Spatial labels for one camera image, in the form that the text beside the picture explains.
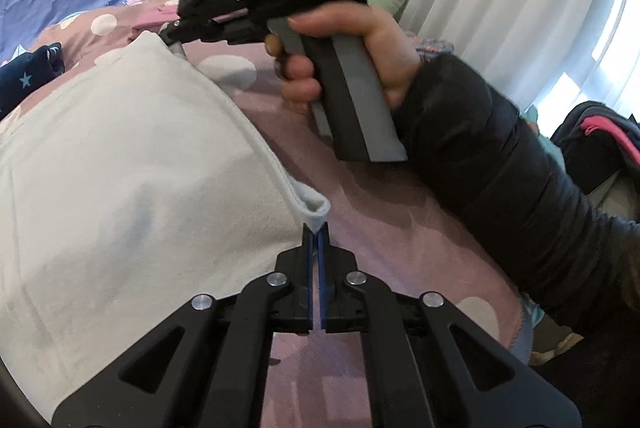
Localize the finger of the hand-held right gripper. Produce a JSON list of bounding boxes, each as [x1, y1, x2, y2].
[[159, 8, 266, 58]]

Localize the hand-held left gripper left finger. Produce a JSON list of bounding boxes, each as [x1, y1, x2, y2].
[[52, 223, 317, 428]]

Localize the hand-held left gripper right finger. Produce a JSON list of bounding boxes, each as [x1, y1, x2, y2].
[[316, 222, 583, 428]]

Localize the white long-sleeve shirt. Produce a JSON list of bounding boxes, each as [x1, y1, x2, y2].
[[0, 30, 332, 409]]

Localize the person's right forearm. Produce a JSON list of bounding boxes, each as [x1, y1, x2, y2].
[[390, 52, 640, 354]]

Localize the pink folded clothes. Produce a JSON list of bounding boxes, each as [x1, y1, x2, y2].
[[131, 4, 182, 39]]

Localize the navy star-print folded clothes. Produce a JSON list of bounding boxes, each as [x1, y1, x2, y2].
[[0, 42, 66, 121]]

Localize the person's right hand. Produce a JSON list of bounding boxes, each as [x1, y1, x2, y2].
[[264, 2, 422, 116]]

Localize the grey floral patterned cloth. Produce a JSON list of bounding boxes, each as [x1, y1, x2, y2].
[[407, 32, 456, 63]]

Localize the black and pink bag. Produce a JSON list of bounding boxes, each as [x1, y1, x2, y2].
[[550, 100, 640, 193]]

